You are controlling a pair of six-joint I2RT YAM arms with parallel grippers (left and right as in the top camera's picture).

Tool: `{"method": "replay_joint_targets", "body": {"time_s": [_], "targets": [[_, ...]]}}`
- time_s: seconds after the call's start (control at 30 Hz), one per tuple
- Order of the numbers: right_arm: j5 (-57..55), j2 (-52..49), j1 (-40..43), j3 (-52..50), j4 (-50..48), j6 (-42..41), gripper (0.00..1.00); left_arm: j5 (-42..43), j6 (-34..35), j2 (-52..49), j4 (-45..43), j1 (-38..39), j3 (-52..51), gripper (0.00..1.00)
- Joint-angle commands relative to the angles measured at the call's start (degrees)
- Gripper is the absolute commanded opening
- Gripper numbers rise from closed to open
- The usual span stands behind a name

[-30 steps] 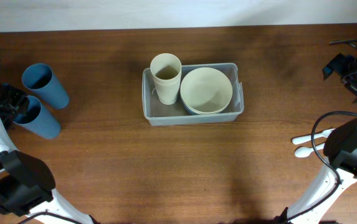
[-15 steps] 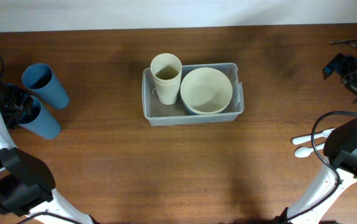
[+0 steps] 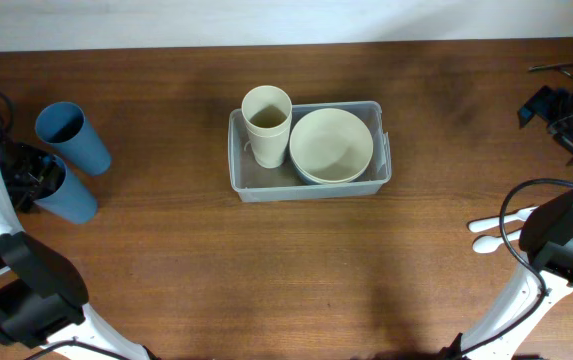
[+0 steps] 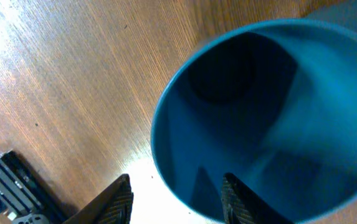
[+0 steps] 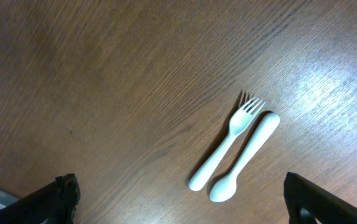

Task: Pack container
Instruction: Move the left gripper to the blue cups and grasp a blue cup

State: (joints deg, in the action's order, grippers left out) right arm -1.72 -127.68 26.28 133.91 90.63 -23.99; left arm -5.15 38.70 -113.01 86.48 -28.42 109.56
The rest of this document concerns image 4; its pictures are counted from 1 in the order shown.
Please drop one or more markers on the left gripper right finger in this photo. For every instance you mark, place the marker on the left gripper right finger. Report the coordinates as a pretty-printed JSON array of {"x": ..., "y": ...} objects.
[{"x": 241, "y": 205}]

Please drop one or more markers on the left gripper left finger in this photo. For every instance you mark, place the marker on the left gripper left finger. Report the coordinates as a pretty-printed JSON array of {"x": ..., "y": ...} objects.
[{"x": 112, "y": 206}]

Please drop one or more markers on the blue cup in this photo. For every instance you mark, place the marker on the blue cup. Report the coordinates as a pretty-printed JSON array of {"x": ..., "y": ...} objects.
[
  {"x": 275, "y": 104},
  {"x": 343, "y": 14}
]

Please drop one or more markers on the blue cup front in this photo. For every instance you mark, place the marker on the blue cup front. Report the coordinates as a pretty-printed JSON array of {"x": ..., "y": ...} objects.
[{"x": 343, "y": 14}]

